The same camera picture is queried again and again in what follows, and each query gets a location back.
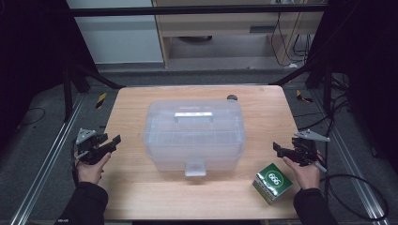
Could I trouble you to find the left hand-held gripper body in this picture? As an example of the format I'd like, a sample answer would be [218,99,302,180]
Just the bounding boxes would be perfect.
[74,127,109,166]

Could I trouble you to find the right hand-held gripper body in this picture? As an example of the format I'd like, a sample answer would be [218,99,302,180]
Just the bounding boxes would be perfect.
[290,129,331,173]

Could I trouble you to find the green cardboard box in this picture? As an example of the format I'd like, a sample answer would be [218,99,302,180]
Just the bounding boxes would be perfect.
[252,162,294,205]

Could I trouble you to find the clear plastic storage box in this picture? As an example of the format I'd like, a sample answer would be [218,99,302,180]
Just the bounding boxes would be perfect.
[143,98,247,177]

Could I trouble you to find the person's right hand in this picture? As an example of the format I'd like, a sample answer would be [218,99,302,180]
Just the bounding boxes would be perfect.
[282,149,325,190]

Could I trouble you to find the person's left hand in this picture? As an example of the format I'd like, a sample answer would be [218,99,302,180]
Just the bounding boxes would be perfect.
[74,152,113,186]

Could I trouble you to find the yellow black striped tape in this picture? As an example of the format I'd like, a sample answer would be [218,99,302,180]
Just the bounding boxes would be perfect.
[95,92,108,110]
[295,89,314,104]

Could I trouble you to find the black metal stand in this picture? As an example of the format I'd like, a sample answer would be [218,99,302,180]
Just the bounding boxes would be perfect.
[268,55,333,116]
[60,59,126,123]

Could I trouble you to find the white cabinet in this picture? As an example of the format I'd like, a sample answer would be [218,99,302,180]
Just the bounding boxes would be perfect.
[66,0,164,65]

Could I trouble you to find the black curtain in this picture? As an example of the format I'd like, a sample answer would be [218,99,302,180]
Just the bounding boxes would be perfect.
[306,0,398,173]
[0,0,99,151]

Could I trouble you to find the light wooden desk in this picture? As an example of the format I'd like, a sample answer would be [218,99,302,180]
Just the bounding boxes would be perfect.
[152,0,328,68]

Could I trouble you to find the aluminium floor rail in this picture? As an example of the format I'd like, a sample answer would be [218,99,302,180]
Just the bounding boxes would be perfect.
[313,90,390,225]
[8,93,85,225]

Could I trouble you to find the black floor cables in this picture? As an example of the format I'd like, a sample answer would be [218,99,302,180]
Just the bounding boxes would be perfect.
[293,74,351,132]

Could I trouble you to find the thin black floor cable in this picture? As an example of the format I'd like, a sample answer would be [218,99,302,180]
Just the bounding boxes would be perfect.
[19,107,47,128]

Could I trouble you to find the black looped cable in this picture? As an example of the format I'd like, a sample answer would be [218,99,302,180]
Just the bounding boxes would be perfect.
[321,170,390,221]

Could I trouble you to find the bundle of black cables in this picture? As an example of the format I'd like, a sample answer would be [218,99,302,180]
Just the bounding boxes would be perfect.
[269,12,314,68]

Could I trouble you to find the black horizontal frame bar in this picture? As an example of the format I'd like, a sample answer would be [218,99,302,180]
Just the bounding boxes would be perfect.
[67,4,328,18]

